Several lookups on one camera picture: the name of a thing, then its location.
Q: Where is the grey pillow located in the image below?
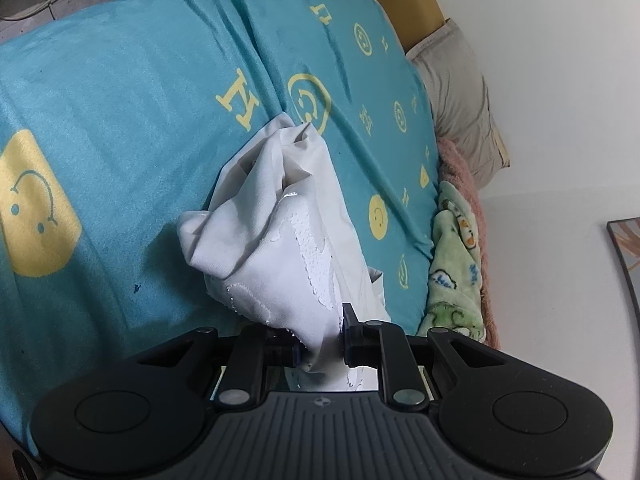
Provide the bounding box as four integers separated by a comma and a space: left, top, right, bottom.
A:
407, 18, 511, 188

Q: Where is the green cartoon fleece blanket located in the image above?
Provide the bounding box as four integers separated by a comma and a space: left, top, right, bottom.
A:
416, 181, 486, 342

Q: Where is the pink fluffy blanket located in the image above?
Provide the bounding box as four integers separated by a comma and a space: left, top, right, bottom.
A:
437, 136, 502, 351

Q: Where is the framed leaf picture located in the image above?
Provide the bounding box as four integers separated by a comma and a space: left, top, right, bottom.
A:
606, 217, 640, 318

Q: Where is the teal patterned bed sheet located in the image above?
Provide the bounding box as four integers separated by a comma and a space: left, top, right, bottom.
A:
1, 0, 438, 446

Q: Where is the yellow bed headboard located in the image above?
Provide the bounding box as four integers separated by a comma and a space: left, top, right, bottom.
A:
376, 0, 446, 52

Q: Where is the white t-shirt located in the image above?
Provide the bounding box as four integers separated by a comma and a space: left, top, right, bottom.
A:
178, 113, 390, 391

